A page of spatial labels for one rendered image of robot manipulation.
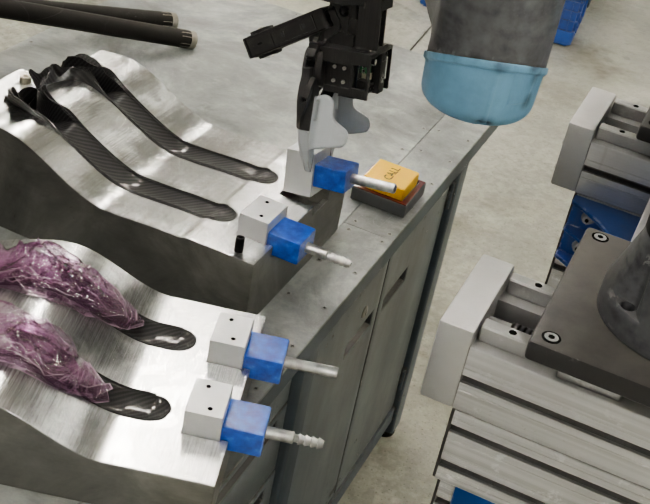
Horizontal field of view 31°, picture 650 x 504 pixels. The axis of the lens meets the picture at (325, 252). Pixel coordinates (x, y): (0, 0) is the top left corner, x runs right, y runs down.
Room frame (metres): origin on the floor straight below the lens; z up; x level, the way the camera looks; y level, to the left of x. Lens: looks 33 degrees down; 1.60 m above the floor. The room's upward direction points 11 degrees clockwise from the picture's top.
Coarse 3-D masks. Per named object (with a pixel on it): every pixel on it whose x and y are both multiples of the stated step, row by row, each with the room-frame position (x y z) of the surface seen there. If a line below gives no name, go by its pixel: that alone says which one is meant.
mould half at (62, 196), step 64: (128, 64) 1.37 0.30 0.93; (0, 128) 1.14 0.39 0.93; (128, 128) 1.25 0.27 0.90; (192, 128) 1.32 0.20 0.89; (0, 192) 1.14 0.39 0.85; (64, 192) 1.11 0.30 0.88; (128, 192) 1.14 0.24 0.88; (192, 192) 1.16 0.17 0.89; (256, 192) 1.18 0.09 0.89; (128, 256) 1.08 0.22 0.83; (192, 256) 1.06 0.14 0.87; (256, 256) 1.05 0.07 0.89
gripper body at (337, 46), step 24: (336, 0) 1.21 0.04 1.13; (360, 0) 1.21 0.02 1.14; (384, 0) 1.22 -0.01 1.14; (336, 24) 1.22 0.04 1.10; (360, 24) 1.21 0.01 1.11; (384, 24) 1.22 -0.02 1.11; (312, 48) 1.21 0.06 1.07; (336, 48) 1.20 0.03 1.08; (360, 48) 1.21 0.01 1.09; (384, 48) 1.22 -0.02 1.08; (336, 72) 1.20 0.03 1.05; (360, 72) 1.20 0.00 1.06; (384, 72) 1.23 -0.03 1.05; (360, 96) 1.18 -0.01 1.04
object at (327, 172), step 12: (288, 156) 1.20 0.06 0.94; (324, 156) 1.22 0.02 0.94; (288, 168) 1.19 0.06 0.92; (300, 168) 1.19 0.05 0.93; (312, 168) 1.19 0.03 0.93; (324, 168) 1.19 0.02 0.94; (336, 168) 1.19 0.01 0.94; (348, 168) 1.19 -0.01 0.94; (288, 180) 1.19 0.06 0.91; (300, 180) 1.19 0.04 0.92; (312, 180) 1.19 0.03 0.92; (324, 180) 1.18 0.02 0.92; (336, 180) 1.18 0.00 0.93; (348, 180) 1.19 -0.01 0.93; (360, 180) 1.19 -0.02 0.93; (372, 180) 1.18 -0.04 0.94; (300, 192) 1.18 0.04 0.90; (312, 192) 1.19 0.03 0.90
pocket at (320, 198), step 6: (282, 192) 1.20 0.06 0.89; (288, 192) 1.22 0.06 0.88; (318, 192) 1.23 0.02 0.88; (324, 192) 1.22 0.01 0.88; (294, 198) 1.23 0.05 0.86; (300, 198) 1.23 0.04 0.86; (306, 198) 1.23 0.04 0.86; (312, 198) 1.23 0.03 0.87; (318, 198) 1.23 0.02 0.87; (324, 198) 1.22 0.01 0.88; (306, 204) 1.22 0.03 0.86; (312, 204) 1.23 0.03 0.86; (318, 204) 1.21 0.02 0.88
